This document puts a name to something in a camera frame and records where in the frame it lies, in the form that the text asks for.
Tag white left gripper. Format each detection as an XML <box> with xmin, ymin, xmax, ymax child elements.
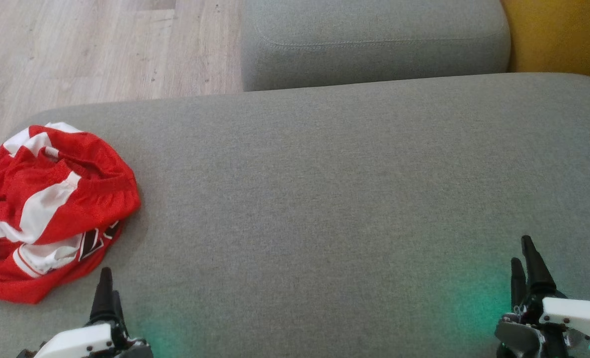
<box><xmin>16</xmin><ymin>268</ymin><xmax>154</xmax><ymax>358</ymax></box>

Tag red and white sports shorts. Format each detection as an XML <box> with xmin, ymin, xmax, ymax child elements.
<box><xmin>0</xmin><ymin>122</ymin><xmax>142</xmax><ymax>304</ymax></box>

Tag yellow upholstered cushion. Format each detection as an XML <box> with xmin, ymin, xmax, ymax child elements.
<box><xmin>501</xmin><ymin>0</ymin><xmax>590</xmax><ymax>85</ymax></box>

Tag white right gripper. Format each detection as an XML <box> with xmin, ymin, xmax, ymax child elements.
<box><xmin>495</xmin><ymin>235</ymin><xmax>590</xmax><ymax>358</ymax></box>

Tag grey sofa cushion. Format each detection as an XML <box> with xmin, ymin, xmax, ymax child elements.
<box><xmin>240</xmin><ymin>0</ymin><xmax>512</xmax><ymax>92</ymax></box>

